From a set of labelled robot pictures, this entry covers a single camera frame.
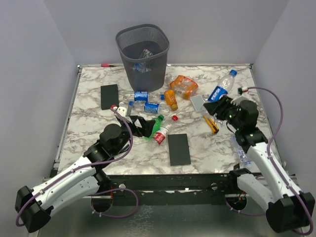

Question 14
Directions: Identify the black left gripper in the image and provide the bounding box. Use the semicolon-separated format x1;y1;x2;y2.
114;116;155;155

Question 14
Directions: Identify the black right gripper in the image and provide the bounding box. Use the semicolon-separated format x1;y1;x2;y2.
205;94;243;130

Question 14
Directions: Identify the pepsi bottle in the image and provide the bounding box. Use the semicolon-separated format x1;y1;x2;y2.
123;91;164;102
128;101;170;114
200;70;237;117

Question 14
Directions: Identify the Starbucks latte bottle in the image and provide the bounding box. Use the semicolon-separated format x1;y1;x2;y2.
139;49;154;60

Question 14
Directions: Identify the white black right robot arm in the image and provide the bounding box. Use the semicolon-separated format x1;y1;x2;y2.
203;96;315;233

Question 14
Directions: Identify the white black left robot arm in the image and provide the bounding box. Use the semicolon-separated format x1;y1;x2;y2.
15;114;155;233

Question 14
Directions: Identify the grey mesh waste bin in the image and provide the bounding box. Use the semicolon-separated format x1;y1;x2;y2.
116;24;170;92

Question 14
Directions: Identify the green plastic bottle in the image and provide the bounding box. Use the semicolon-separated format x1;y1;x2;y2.
145;115;164;141

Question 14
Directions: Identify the silver wrench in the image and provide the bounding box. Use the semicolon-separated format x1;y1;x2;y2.
202;94;223;127

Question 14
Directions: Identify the red label clear bottle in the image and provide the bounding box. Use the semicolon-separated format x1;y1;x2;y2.
150;117;176;149

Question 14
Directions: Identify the crushed orange plastic bottle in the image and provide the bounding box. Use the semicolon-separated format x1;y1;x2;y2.
169;75;198;100

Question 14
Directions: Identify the small orange juice bottle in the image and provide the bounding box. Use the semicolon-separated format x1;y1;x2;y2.
164;89;178;111

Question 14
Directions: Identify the black block near centre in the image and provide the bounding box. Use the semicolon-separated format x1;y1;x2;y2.
168;134;191;166

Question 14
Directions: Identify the black block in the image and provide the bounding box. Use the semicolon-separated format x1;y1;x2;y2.
168;134;191;166
100;84;119;110

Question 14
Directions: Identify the black block far left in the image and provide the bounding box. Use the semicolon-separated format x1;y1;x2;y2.
100;84;119;110

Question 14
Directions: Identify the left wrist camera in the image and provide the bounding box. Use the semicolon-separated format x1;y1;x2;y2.
111;104;132;118

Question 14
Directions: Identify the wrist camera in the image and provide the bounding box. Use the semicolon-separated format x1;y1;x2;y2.
111;104;132;118
231;87;248;105

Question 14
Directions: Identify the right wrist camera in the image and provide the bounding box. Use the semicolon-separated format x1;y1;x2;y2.
231;87;248;105

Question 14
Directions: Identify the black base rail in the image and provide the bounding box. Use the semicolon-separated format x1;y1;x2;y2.
97;173;242;205

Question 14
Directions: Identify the red handled screwdriver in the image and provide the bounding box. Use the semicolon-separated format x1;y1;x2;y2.
101;64;118;68

